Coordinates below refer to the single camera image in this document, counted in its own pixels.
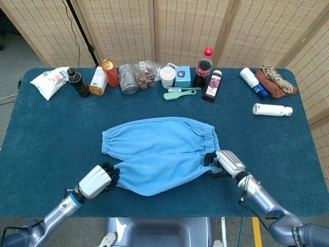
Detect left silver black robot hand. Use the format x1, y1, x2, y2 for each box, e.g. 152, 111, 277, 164
78, 161, 121, 199

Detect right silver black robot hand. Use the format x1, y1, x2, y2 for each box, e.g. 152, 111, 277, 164
204, 150, 247, 180

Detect light blue cloth shorts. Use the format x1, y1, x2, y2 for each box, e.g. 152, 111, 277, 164
101, 116, 221, 198

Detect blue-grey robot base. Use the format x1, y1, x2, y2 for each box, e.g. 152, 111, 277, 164
99, 217, 224, 247

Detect teal table mat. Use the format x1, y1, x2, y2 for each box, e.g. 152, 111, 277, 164
0, 67, 329, 219

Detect plain white bottle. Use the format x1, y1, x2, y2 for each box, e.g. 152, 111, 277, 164
252, 102, 294, 117

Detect white table leg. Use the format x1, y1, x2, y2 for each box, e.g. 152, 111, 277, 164
220, 217, 228, 244

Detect dark grape juice bottle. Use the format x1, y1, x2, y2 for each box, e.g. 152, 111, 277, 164
202, 69, 223, 103

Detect brown cloth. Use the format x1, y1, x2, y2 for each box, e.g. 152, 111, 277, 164
254, 68, 299, 99

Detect white and blue bottle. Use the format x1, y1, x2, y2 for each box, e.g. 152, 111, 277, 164
239, 67, 270, 100

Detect green scrub brush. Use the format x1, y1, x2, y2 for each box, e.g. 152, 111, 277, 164
167, 86, 202, 93
163, 89, 197, 101

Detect cola bottle with red cap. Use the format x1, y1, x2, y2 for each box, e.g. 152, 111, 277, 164
192, 47, 214, 89

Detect light-blue cardboard box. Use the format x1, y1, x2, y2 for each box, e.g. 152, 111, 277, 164
174, 65, 192, 88

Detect dark soy sauce bottle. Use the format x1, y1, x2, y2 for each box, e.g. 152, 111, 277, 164
66, 68, 91, 98

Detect white jar with yellow lid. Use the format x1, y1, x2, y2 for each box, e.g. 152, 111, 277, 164
88, 66, 108, 97

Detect white cup with straw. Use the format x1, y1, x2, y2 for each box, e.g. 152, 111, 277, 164
159, 62, 178, 89

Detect orange snack can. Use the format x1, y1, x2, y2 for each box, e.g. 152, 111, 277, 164
101, 59, 120, 88

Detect white plastic food bag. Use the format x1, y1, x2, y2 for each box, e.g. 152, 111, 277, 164
30, 66, 70, 101

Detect clear bag of snacks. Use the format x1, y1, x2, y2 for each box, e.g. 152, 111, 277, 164
133, 60, 157, 91

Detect clear plastic bag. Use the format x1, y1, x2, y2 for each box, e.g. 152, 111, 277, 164
151, 61, 165, 78

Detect bamboo folding screen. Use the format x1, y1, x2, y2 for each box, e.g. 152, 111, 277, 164
0, 0, 329, 247

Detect black tripod stand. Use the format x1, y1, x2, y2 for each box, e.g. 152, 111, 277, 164
65, 0, 100, 67

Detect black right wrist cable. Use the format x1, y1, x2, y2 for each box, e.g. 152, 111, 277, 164
238, 172, 270, 227

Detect beige braided rope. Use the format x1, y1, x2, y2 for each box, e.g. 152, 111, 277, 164
261, 64, 295, 93

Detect white floor cable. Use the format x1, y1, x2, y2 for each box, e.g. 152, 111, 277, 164
0, 94, 17, 105

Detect thin black hanging cable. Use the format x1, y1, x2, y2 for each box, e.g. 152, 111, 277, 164
67, 0, 82, 68

